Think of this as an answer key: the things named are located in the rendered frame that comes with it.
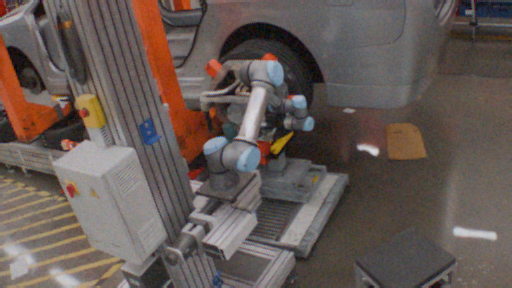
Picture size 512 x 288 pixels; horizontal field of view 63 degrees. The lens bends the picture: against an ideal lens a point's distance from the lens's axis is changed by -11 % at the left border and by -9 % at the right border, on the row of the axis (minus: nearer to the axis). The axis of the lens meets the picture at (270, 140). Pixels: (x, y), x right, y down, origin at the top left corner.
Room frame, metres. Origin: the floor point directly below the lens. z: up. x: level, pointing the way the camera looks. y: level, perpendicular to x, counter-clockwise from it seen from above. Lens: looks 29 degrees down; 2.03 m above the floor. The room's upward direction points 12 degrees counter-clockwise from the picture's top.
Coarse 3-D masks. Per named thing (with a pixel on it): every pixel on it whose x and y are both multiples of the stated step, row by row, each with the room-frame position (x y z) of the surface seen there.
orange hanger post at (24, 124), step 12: (0, 36) 3.78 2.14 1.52; (0, 48) 3.74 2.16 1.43; (0, 60) 3.71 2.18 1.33; (0, 72) 3.67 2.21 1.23; (12, 72) 3.77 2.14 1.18; (0, 84) 3.69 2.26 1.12; (12, 84) 3.73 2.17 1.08; (12, 96) 3.69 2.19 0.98; (12, 108) 3.67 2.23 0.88; (24, 108) 3.75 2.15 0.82; (12, 120) 3.72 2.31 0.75; (24, 120) 3.71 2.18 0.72; (24, 132) 3.67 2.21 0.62; (36, 132) 3.77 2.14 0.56
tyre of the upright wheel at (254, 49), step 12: (240, 48) 2.81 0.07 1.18; (252, 48) 2.76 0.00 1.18; (264, 48) 2.76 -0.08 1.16; (276, 48) 2.78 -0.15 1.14; (288, 48) 2.82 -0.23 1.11; (288, 60) 2.71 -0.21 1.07; (300, 60) 2.78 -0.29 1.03; (288, 72) 2.62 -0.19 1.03; (300, 72) 2.69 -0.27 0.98; (288, 84) 2.61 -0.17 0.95; (300, 84) 2.64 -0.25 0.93; (312, 84) 2.75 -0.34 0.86; (312, 96) 2.75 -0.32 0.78; (288, 132) 2.65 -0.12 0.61
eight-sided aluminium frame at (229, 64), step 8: (224, 64) 2.74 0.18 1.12; (232, 64) 2.71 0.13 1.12; (240, 64) 2.68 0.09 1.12; (224, 72) 2.75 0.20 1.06; (216, 80) 2.79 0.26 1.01; (216, 88) 2.83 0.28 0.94; (280, 88) 2.55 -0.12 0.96; (288, 96) 2.59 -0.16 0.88; (216, 104) 2.83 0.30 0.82; (216, 112) 2.82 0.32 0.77; (224, 112) 2.84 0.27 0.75; (224, 120) 2.80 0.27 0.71; (264, 136) 2.65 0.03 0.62; (272, 136) 2.62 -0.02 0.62
